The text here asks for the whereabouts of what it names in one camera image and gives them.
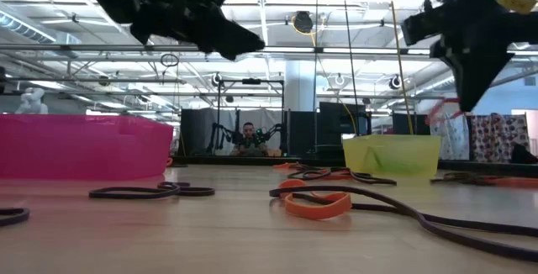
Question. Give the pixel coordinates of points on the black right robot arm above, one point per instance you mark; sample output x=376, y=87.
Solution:
x=525, y=28

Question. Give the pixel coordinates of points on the white humanoid figure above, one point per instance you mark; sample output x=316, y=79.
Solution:
x=31, y=101

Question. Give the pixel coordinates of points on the black bag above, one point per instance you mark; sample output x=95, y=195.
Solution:
x=523, y=156

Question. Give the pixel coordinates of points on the background black robot arm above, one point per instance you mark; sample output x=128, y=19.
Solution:
x=218, y=131
x=275, y=130

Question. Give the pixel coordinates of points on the black partition panel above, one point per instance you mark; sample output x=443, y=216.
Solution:
x=403, y=124
x=302, y=135

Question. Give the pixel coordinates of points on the dotted patterned cloth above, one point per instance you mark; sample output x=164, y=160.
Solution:
x=500, y=137

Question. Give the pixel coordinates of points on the yellow paper tag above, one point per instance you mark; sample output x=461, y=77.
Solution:
x=516, y=1

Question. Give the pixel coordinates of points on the white patterned cloth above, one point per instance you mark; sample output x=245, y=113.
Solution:
x=452, y=139

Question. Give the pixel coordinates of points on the dark grey curtain panel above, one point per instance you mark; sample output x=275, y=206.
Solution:
x=195, y=131

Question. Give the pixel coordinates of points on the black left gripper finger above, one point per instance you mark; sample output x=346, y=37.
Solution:
x=231, y=40

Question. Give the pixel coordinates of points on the black monitor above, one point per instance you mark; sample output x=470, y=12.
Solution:
x=336, y=122

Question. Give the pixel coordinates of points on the person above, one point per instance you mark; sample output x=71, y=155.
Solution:
x=249, y=137

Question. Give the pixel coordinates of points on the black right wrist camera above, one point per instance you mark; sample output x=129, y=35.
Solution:
x=422, y=28

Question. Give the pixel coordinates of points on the yellow translucent plastic basket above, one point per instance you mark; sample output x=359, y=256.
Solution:
x=428, y=148

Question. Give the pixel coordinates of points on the background black metal frame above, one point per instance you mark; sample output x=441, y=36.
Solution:
x=251, y=81

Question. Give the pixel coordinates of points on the red translucent plastic basket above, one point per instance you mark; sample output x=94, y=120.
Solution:
x=84, y=148

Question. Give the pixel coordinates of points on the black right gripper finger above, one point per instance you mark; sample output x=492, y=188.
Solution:
x=485, y=72
x=462, y=76

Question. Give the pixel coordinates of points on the green rubber band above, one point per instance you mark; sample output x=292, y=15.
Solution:
x=372, y=160

